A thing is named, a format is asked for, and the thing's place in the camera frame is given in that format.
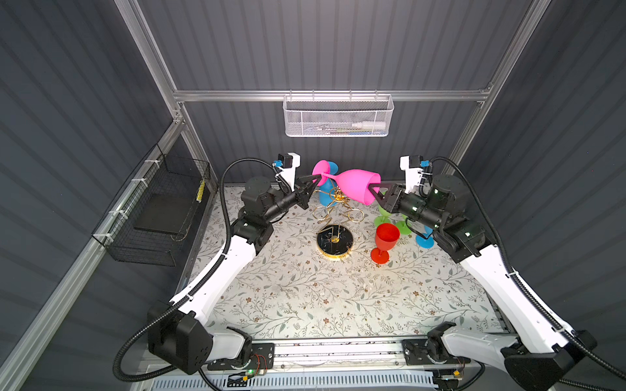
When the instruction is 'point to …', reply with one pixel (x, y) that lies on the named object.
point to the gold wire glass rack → (335, 239)
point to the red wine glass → (386, 238)
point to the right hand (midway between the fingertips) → (376, 186)
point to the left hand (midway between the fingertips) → (325, 179)
